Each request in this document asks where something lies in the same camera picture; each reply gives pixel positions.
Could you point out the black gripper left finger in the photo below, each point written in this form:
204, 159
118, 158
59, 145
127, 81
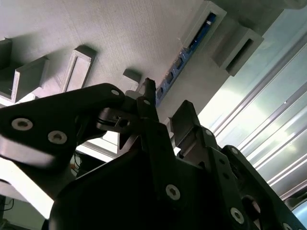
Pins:
60, 112

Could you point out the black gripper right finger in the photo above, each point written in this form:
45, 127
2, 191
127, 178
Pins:
223, 172

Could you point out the blue RAM stick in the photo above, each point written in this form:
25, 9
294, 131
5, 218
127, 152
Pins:
182, 56

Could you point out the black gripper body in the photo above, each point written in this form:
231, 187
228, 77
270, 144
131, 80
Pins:
108, 203

